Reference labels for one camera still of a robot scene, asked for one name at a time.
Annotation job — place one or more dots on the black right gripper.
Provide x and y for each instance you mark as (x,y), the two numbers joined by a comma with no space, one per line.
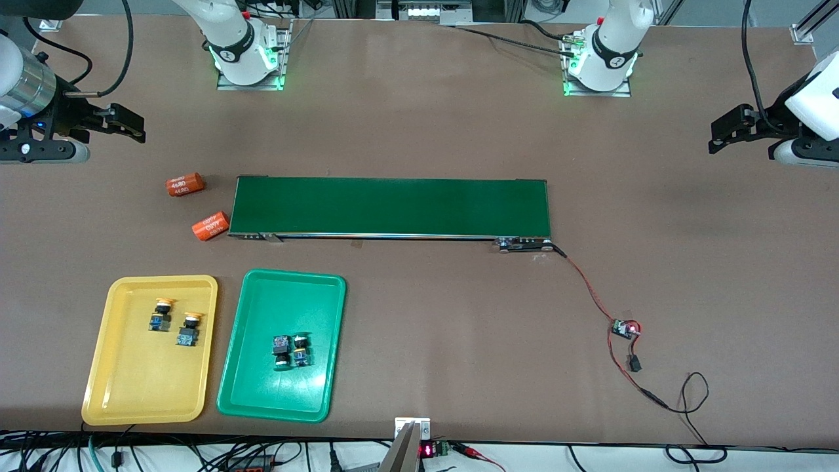
(67,111)

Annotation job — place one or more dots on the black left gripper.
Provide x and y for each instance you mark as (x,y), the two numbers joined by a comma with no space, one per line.
(777,115)

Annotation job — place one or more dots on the orange cylinder with white print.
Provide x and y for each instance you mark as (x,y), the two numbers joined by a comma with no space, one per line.
(185,184)
(210,225)

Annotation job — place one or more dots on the yellow push button switch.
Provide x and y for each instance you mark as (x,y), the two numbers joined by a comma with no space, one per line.
(189,330)
(162,314)

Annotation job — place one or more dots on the green push button switch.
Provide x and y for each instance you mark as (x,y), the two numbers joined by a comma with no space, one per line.
(282,351)
(301,352)

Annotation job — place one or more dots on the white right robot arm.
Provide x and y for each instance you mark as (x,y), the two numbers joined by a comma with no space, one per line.
(229,33)

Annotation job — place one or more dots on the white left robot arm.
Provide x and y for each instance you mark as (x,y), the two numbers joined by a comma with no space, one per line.
(609,46)

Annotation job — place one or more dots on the aluminium corner profile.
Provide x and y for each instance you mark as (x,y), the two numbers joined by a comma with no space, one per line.
(803,33)
(47,25)

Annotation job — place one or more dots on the small green circuit board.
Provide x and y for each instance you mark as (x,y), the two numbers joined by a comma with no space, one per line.
(623,329)

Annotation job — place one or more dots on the yellow plastic tray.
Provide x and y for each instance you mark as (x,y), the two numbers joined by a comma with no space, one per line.
(131,387)

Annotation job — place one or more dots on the green conveyor belt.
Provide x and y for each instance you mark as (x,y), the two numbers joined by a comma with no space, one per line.
(393,206)

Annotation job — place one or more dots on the green plastic tray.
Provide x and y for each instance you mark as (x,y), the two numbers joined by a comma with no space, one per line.
(282,393)

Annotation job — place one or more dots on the red clip lead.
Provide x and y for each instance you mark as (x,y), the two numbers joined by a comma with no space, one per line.
(468,450)

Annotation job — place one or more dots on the red digit display module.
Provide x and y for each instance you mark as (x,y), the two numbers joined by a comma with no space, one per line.
(427,450)

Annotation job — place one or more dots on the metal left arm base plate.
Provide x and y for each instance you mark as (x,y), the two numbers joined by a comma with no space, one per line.
(596,94)

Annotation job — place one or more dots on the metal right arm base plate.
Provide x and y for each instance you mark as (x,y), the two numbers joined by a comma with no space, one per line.
(285,65)

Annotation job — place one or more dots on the aluminium frame rack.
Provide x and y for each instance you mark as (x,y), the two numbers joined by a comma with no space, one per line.
(498,10)

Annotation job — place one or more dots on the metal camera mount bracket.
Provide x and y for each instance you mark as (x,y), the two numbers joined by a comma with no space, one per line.
(409,446)

